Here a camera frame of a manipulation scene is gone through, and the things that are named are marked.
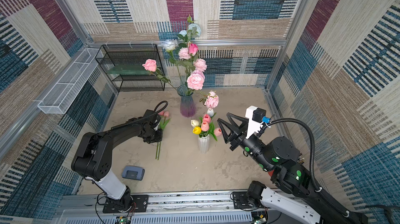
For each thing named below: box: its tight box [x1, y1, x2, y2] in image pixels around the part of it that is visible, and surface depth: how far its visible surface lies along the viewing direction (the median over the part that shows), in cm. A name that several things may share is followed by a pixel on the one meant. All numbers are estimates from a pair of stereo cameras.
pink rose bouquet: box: [142, 15, 208, 91], surface depth 81 cm
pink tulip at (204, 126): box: [201, 120, 210, 132], surface depth 65 cm
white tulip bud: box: [206, 107, 215, 118], surface depth 71 cm
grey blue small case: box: [121, 165, 146, 181], surface depth 83 cm
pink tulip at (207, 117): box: [202, 113, 211, 124], surface depth 66 cm
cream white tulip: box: [190, 119, 200, 128], surface depth 69 cm
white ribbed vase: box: [198, 134, 210, 155], surface depth 81 cm
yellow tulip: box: [192, 126, 202, 135], surface depth 65 cm
